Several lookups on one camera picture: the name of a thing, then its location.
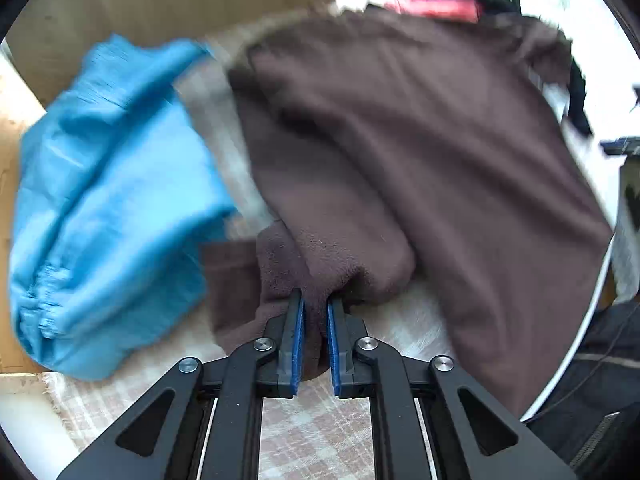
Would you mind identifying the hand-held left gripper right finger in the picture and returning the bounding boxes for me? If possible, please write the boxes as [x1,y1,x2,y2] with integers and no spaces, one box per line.
[326,296,578,480]

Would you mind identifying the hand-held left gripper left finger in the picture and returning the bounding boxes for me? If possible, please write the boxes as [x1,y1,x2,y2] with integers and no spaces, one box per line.
[57,287,306,480]

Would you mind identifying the brown fleece pants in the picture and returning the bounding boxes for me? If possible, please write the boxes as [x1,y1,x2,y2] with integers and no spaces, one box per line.
[202,2,618,418]

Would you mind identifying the pink white plaid blanket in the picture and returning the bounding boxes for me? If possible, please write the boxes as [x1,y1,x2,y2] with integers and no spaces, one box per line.
[42,10,481,480]

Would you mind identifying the light blue garment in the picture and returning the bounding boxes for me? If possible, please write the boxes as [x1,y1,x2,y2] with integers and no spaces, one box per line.
[10,35,238,381]

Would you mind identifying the person's black jacket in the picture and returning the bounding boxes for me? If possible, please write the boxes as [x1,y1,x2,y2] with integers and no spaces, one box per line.
[527,300,640,480]

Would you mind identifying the pine wood board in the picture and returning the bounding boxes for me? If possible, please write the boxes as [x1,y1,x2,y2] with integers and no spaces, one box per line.
[0,72,51,376]

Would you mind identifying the black garment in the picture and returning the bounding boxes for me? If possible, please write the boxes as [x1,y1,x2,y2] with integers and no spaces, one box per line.
[445,0,596,136]

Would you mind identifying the pink garment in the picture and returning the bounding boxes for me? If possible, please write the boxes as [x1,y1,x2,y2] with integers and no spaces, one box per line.
[385,0,486,23]

